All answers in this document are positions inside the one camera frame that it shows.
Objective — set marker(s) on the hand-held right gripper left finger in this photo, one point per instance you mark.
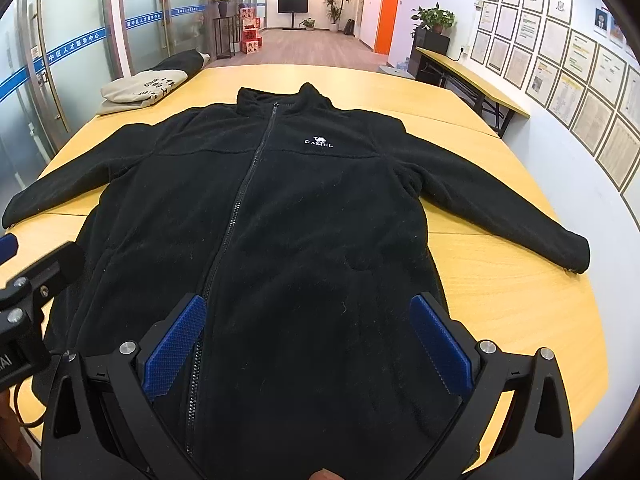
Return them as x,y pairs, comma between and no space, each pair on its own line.
172,347

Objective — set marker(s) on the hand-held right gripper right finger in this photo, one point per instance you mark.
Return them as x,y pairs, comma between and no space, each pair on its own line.
442,345

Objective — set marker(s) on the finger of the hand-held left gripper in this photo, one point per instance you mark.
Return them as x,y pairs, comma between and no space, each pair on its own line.
7,249
55,267

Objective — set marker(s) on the black fleece zip jacket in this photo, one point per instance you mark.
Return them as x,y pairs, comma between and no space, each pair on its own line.
300,240

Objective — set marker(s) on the beige folded printed garment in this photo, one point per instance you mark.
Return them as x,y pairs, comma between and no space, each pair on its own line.
140,91

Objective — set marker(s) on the frosted glass partition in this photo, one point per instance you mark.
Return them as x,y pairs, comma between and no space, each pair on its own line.
85,25

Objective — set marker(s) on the dark folded garment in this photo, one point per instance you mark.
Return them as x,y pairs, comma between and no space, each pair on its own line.
182,61

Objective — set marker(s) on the narrow wooden side desk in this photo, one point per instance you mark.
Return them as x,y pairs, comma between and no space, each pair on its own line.
472,77

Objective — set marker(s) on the grey box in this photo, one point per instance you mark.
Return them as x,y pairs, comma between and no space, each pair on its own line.
395,69

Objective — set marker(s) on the black metal plant stand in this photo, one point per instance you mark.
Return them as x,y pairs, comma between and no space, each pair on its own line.
226,35

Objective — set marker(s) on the black cabinet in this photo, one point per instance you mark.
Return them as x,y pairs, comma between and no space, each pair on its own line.
429,52

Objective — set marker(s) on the stack of red boxes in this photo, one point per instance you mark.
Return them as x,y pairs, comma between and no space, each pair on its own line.
251,35

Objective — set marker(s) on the green potted plant on cabinet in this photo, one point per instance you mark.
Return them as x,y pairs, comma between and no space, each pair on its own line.
434,18

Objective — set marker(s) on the black bag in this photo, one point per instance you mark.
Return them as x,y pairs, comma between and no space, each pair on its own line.
350,27

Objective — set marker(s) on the small potted floor plant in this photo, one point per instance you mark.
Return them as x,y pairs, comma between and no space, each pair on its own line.
308,23

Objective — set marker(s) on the black television on stand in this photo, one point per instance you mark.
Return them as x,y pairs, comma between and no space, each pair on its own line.
293,5

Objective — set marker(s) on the tall potted palm plant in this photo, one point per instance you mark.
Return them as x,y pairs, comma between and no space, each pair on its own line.
339,5

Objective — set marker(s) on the wall of framed paper notices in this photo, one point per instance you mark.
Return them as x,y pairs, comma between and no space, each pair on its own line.
565,75

